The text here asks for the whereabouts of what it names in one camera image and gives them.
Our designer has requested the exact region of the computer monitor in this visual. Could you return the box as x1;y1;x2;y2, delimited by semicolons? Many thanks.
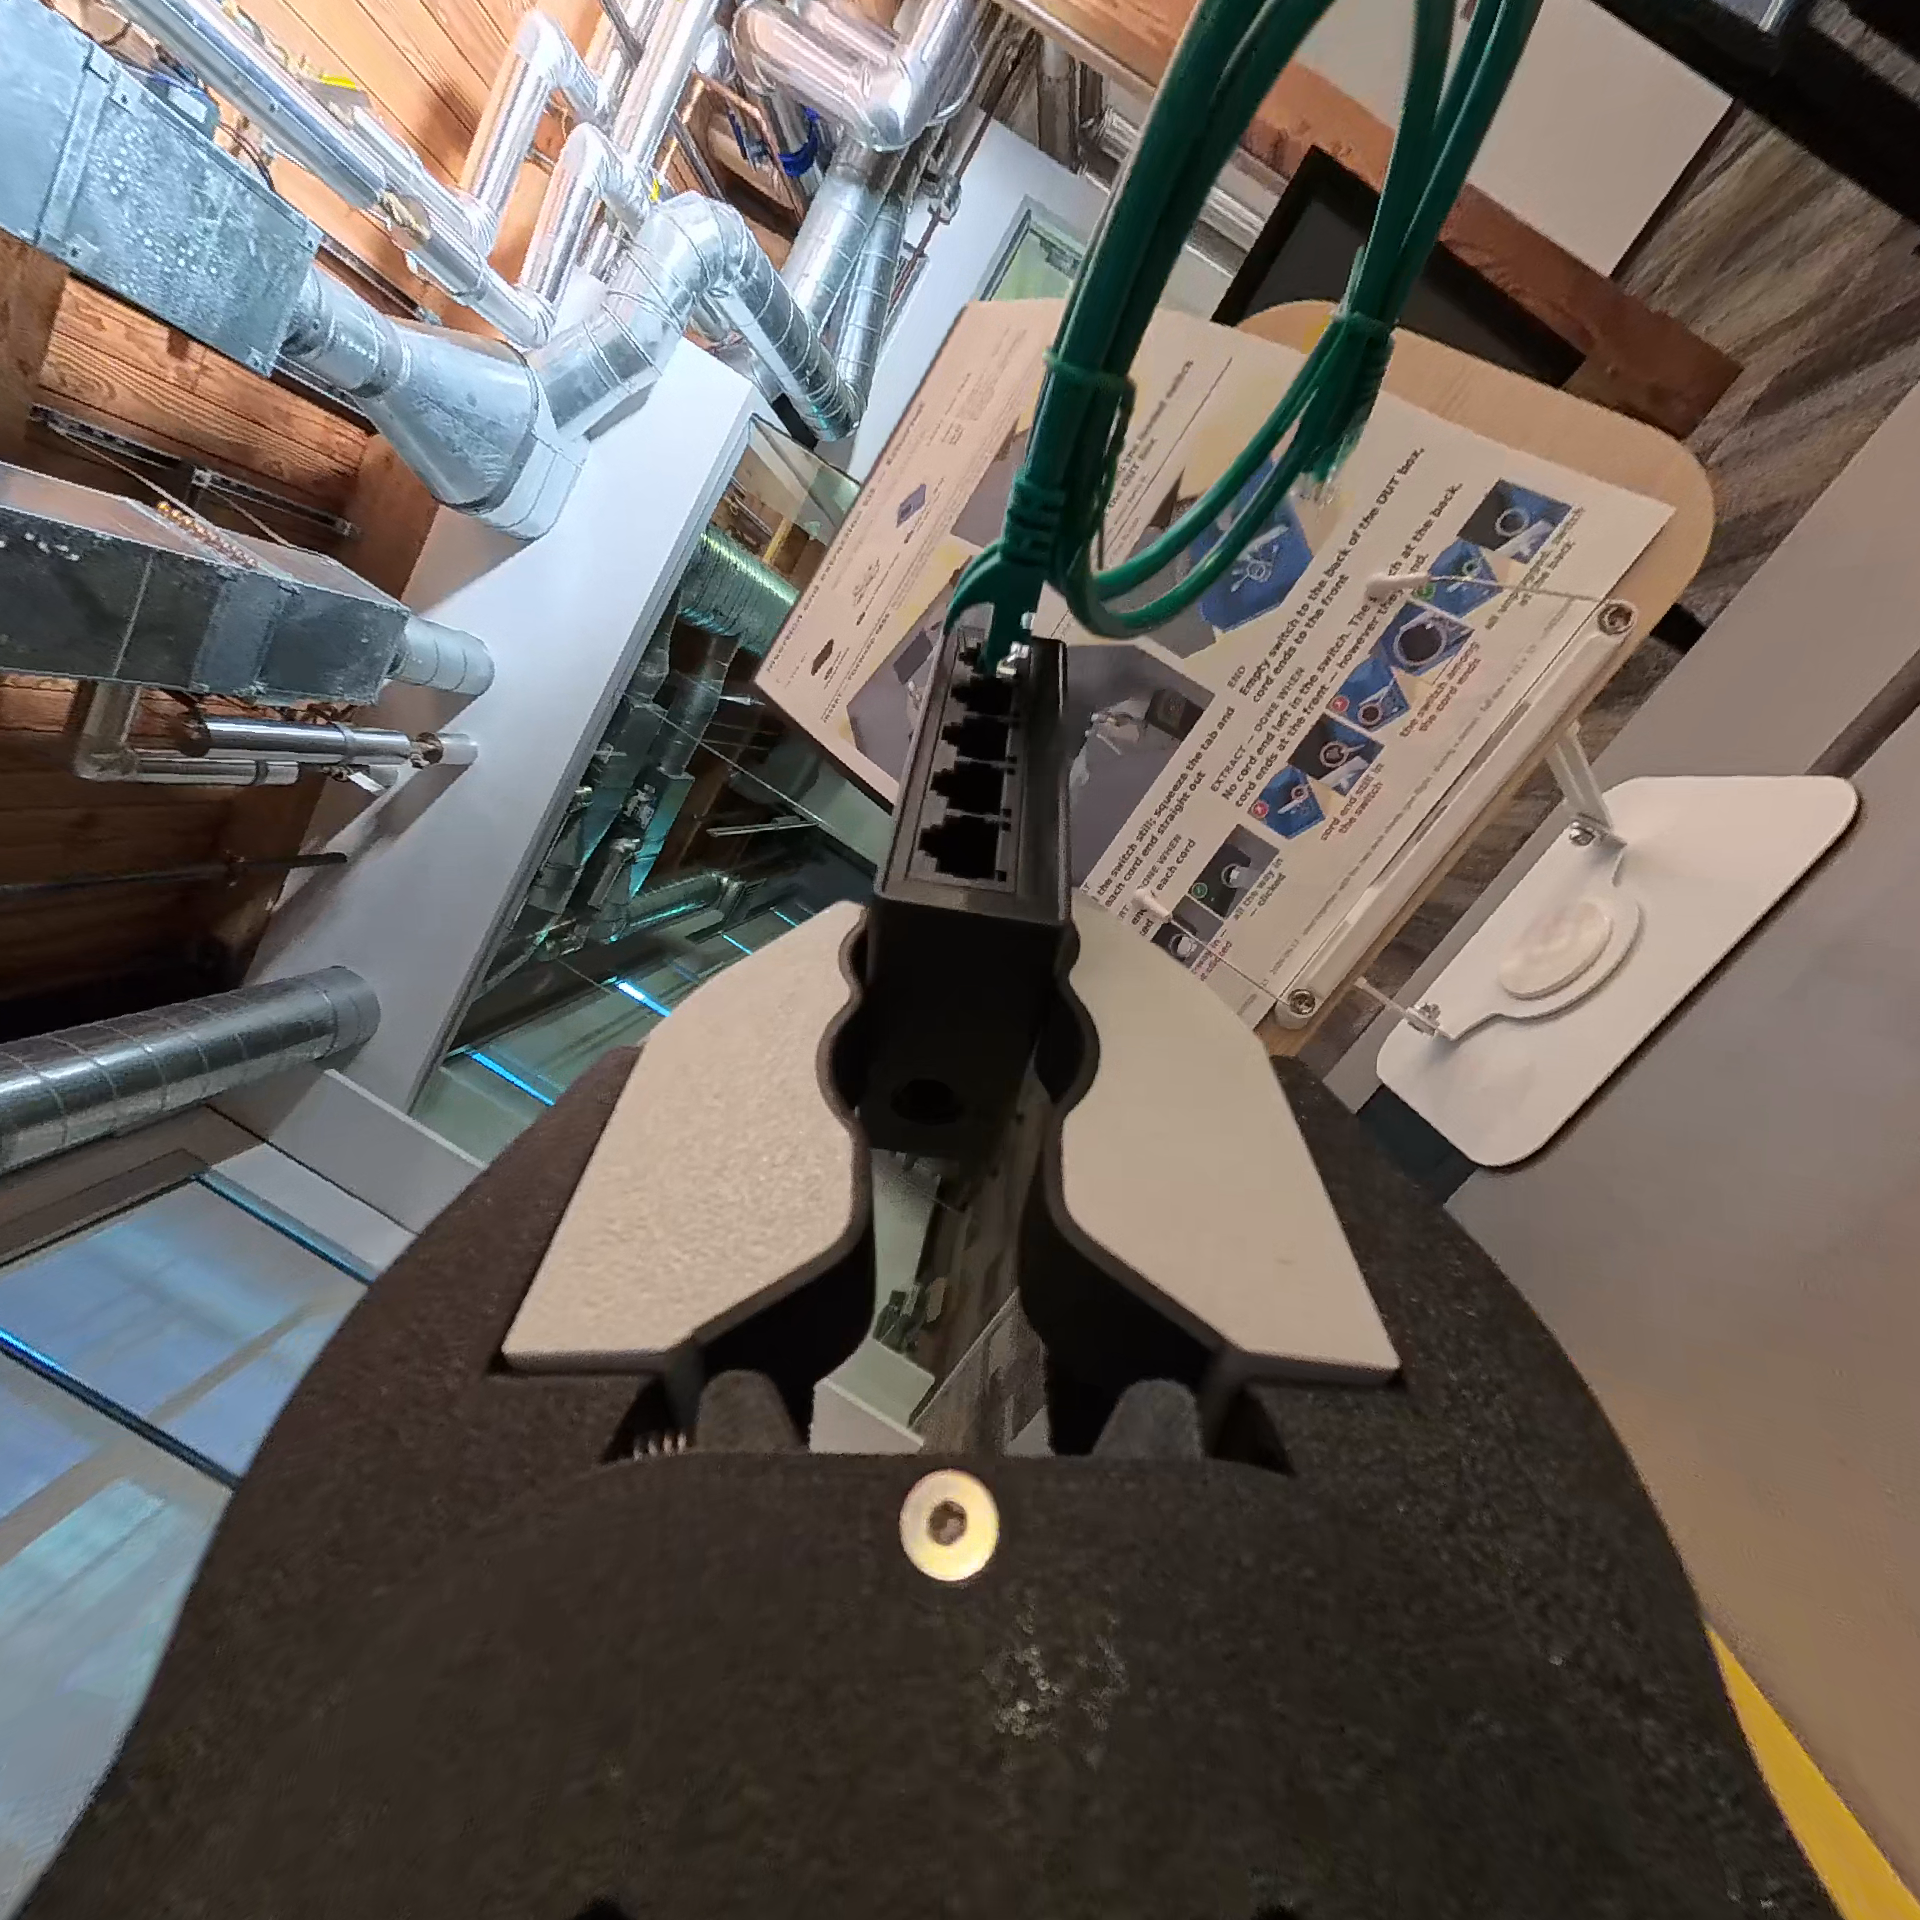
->
1216;144;1592;392

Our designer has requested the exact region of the printed instruction sheet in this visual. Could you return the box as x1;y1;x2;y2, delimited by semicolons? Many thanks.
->
752;301;1676;1029

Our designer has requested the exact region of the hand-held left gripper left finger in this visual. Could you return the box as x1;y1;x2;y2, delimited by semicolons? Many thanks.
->
488;901;878;1382

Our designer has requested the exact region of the yellow plastic bin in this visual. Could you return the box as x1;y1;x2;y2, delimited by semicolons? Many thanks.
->
1705;1629;1920;1920

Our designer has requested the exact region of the black ethernet port box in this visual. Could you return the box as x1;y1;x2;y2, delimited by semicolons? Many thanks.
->
833;610;1089;1172

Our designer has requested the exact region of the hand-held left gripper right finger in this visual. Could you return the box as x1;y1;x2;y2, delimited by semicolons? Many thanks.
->
1040;896;1405;1388

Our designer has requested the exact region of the white sign base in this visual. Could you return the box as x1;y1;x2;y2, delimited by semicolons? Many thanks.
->
1367;774;1865;1172

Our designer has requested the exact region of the green ethernet cable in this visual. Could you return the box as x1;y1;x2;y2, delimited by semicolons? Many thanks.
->
946;0;1548;677

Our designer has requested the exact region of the white pillar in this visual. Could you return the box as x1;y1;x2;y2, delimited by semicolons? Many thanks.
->
209;336;768;1231

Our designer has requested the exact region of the wooden post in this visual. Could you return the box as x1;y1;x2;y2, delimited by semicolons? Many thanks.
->
1006;0;1749;436

